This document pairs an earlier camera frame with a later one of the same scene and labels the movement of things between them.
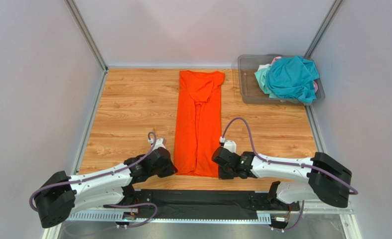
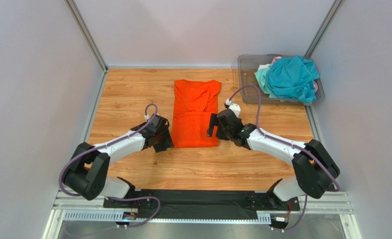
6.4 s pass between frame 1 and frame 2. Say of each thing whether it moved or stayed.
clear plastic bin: stayed
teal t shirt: stayed
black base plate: stayed
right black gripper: moved
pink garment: stayed
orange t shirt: moved
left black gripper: moved
